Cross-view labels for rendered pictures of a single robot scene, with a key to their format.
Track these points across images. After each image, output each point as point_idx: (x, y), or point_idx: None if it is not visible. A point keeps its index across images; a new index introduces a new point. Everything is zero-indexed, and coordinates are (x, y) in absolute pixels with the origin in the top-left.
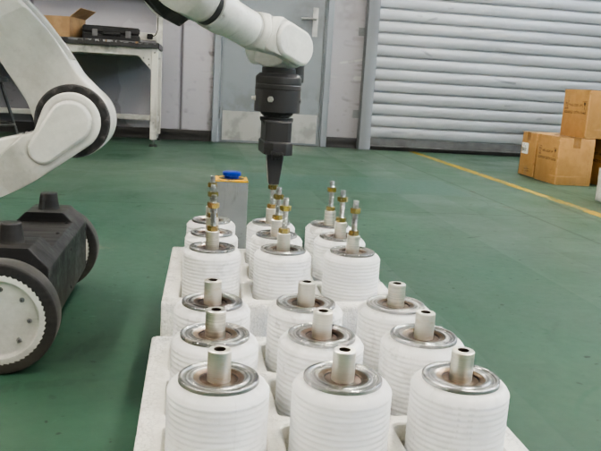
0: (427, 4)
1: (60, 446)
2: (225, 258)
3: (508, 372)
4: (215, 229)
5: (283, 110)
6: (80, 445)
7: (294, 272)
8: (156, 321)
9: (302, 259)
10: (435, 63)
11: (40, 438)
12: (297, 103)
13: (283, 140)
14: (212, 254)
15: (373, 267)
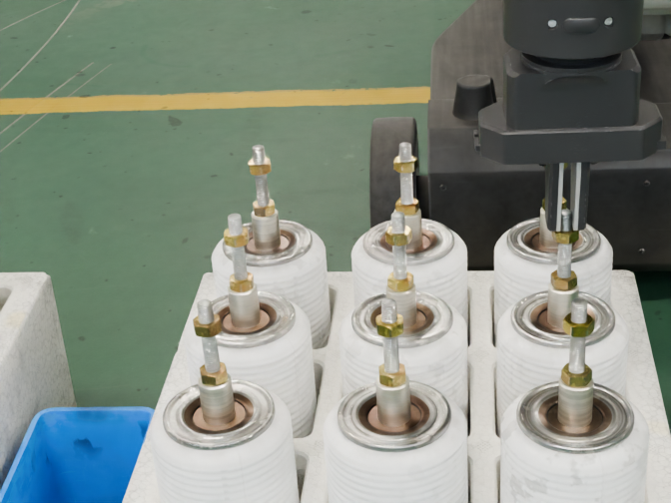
0: None
1: (140, 353)
2: (216, 263)
3: None
4: (254, 212)
5: (505, 34)
6: (139, 367)
7: (187, 359)
8: (666, 409)
9: (192, 348)
10: None
11: (167, 337)
12: (534, 26)
13: (505, 117)
14: (220, 245)
15: (157, 459)
